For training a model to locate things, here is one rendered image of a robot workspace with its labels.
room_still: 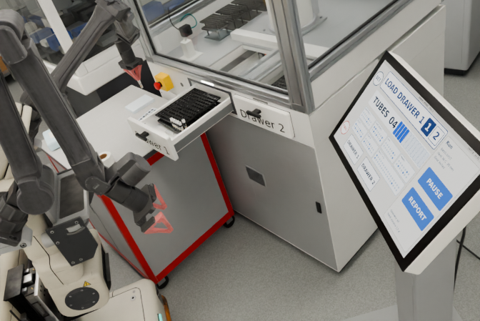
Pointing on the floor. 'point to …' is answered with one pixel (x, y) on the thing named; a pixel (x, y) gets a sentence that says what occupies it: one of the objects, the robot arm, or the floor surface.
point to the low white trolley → (96, 119)
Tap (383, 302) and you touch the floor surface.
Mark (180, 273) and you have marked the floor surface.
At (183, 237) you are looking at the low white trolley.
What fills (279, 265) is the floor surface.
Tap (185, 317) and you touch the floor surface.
